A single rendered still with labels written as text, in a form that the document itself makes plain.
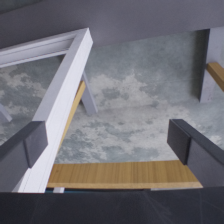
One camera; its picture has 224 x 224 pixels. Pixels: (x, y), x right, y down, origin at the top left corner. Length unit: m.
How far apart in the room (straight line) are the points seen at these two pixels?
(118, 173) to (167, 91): 0.64
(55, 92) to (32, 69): 0.65
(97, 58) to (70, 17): 0.24
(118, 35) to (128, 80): 0.28
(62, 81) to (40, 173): 0.24
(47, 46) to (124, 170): 0.65
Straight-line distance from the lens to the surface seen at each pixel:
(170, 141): 0.17
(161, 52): 0.90
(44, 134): 0.17
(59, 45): 0.83
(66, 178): 0.56
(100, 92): 1.01
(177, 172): 0.50
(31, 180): 0.35
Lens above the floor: 0.83
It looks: 49 degrees down
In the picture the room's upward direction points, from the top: 171 degrees counter-clockwise
